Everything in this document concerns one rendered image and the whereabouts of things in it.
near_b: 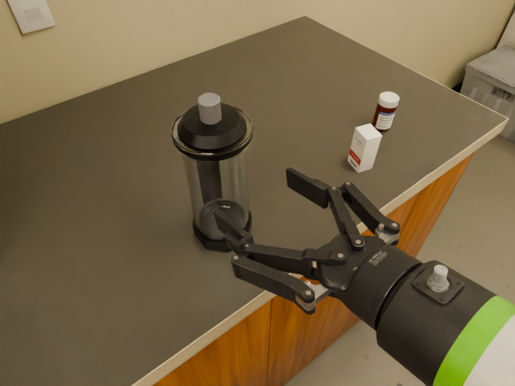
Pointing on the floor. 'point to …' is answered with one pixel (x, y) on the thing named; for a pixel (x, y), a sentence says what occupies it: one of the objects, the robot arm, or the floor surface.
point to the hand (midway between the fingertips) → (264, 202)
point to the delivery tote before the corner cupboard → (493, 85)
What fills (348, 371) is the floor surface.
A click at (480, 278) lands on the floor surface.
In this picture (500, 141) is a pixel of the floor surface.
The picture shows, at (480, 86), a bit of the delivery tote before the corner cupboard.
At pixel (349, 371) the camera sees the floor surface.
